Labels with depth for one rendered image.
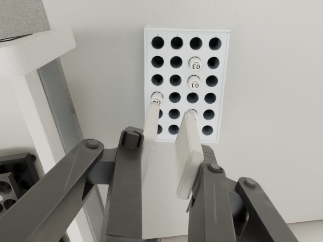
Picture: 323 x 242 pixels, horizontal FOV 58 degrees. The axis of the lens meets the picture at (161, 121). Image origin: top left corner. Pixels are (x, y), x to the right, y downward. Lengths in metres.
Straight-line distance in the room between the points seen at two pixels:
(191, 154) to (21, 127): 0.20
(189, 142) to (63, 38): 0.14
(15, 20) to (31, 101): 1.00
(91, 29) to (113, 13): 0.03
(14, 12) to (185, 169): 1.10
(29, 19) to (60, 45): 0.95
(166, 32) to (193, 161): 0.17
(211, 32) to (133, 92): 0.12
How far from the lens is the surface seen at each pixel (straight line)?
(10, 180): 0.27
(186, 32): 0.30
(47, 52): 0.22
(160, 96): 0.30
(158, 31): 0.30
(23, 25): 1.21
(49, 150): 0.24
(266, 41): 0.35
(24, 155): 0.29
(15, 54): 0.19
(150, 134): 0.16
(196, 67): 0.29
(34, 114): 0.23
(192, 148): 0.16
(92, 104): 0.36
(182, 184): 0.17
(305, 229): 0.51
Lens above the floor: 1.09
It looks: 67 degrees down
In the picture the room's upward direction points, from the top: 178 degrees counter-clockwise
